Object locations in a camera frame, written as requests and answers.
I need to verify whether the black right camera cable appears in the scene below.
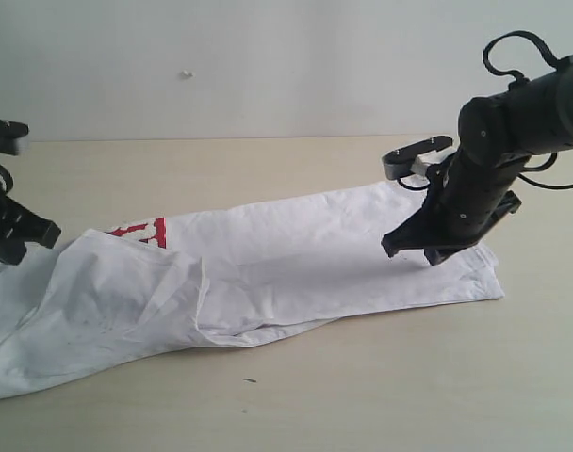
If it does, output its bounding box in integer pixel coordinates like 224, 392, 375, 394
482, 30, 573, 84

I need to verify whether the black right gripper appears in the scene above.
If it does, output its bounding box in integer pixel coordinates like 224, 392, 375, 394
381, 148, 522, 266

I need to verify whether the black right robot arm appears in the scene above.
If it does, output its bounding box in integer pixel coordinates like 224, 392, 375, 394
382, 62, 573, 266

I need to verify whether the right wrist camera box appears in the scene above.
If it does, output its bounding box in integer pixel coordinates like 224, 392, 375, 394
382, 136, 453, 181

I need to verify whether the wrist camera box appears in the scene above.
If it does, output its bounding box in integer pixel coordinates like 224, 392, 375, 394
0, 120, 30, 156
382, 136, 453, 181

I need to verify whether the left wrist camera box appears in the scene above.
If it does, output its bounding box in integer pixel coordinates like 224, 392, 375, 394
0, 120, 30, 156

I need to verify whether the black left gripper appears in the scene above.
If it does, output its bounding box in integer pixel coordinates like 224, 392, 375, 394
0, 164, 61, 266

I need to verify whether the white t-shirt red patch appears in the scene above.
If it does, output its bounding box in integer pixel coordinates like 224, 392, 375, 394
0, 183, 502, 399

